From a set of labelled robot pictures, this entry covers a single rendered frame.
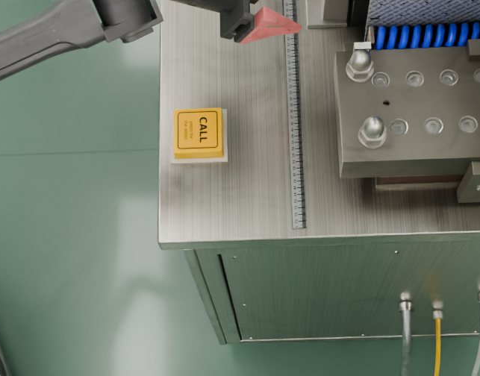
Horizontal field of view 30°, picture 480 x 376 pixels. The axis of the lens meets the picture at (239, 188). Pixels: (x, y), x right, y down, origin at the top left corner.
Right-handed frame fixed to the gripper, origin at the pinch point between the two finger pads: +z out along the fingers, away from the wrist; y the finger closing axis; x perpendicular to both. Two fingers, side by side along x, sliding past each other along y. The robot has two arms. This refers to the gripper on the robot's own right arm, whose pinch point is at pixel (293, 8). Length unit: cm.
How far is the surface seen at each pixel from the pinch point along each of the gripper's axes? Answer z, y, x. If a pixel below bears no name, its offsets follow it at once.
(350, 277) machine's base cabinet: 29, 26, -32
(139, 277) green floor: 23, 9, -111
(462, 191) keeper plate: 25.4, 21.8, 0.2
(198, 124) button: -4.2, 9.3, -20.1
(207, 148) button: -3.2, 13.2, -19.4
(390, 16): 12.4, 0.3, 4.2
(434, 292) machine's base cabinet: 49, 26, -35
